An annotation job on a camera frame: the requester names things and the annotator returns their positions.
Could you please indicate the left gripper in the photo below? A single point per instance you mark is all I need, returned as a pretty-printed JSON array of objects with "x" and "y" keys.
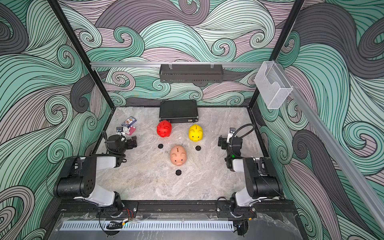
[{"x": 130, "y": 146}]

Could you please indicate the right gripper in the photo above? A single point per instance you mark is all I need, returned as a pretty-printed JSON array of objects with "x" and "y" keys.
[{"x": 223, "y": 141}]

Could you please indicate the pink piggy bank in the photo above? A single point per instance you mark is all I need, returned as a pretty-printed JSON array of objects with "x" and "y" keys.
[{"x": 178, "y": 156}]

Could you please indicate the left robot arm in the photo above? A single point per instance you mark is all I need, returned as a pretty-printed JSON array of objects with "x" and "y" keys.
[{"x": 77, "y": 179}]

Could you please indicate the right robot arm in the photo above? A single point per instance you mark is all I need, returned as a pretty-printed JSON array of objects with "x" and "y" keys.
[{"x": 260, "y": 184}]

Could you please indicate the yellow piggy bank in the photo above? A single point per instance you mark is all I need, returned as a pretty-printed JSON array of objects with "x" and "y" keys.
[{"x": 196, "y": 133}]

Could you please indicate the red piggy bank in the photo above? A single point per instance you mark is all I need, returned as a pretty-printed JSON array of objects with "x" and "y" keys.
[{"x": 164, "y": 129}]

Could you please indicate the white pink bunny toy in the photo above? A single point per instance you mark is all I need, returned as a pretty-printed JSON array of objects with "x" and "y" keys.
[{"x": 128, "y": 131}]

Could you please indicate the card box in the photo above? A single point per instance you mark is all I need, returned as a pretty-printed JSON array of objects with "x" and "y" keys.
[{"x": 129, "y": 122}]

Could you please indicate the black case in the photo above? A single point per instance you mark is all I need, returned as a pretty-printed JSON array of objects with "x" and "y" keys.
[{"x": 179, "y": 111}]

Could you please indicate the clear plastic holder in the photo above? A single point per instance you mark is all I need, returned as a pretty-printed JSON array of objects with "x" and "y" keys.
[{"x": 273, "y": 84}]

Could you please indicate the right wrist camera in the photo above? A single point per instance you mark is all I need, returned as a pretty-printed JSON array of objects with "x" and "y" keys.
[{"x": 232, "y": 131}]

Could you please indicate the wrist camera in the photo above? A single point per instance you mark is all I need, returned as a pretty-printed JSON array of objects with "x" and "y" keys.
[
  {"x": 120, "y": 130},
  {"x": 232, "y": 131}
]

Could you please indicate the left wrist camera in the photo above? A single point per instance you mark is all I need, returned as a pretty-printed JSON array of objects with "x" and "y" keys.
[{"x": 120, "y": 130}]

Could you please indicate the black wall shelf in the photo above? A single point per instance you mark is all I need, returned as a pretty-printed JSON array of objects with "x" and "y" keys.
[{"x": 200, "y": 74}]

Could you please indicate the white cable duct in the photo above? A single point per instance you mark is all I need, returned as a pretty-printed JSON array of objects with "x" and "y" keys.
[{"x": 226, "y": 226}]

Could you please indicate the aluminium rail back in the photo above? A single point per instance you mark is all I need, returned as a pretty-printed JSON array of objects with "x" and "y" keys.
[{"x": 137, "y": 64}]

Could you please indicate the aluminium rail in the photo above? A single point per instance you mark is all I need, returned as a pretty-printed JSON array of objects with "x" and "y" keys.
[
  {"x": 137, "y": 64},
  {"x": 307, "y": 102}
]

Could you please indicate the aluminium rail right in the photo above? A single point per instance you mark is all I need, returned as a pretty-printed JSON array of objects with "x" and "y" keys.
[{"x": 307, "y": 102}]

